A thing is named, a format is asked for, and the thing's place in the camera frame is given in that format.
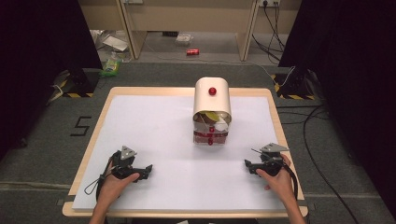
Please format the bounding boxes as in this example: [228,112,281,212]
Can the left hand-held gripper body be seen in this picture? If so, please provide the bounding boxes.
[110,145,148,183]

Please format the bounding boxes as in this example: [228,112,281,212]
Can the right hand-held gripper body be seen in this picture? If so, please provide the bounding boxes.
[251,142,290,177]

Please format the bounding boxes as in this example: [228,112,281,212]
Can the person's right hand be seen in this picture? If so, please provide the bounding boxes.
[256,153,296,201]

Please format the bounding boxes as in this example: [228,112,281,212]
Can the person's left hand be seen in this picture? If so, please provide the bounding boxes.
[98,172,141,203]

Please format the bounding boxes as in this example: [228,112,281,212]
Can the white table mat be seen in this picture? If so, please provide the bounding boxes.
[71,94,288,213]

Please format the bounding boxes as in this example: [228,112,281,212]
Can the white item in box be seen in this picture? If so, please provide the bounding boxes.
[214,119,230,133]

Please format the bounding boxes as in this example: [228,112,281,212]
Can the wooden table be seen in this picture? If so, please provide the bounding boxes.
[62,86,309,219]

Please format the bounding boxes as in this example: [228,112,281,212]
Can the yellow round item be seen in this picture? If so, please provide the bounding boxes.
[204,110,220,123]

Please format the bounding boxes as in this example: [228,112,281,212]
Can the cream bread box red knobs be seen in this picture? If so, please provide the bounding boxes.
[191,77,233,147]

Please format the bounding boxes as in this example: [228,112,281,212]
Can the black stand base striped tape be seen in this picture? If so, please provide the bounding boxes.
[270,66,317,101]
[52,68,101,99]

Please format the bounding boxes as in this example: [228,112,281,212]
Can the green plastic packet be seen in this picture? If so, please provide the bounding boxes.
[99,58,123,78]

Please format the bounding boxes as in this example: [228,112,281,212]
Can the black curtain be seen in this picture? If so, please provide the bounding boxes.
[277,0,396,218]
[0,0,104,161]

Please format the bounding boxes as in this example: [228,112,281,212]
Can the heap of white plastic wrap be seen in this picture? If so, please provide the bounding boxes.
[90,29,132,61]

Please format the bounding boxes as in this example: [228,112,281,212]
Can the white packet on floor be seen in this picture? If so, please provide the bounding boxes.
[175,33,194,48]

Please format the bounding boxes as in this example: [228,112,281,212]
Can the beige wooden desk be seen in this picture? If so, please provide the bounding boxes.
[78,0,303,63]

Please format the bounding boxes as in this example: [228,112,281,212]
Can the right hand-held gripper black cable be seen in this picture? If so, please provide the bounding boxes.
[281,161,300,201]

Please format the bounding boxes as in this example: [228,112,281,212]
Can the hand-held gripper black cable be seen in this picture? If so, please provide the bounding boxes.
[281,161,300,201]
[83,158,114,201]

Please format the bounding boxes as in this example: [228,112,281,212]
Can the left hand-held gripper black cable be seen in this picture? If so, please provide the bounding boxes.
[83,158,114,201]

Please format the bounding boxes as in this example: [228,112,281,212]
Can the black floor cable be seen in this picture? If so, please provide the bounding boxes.
[276,104,362,224]

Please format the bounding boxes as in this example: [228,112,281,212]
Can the black hanging cables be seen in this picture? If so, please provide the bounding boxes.
[251,1,287,63]

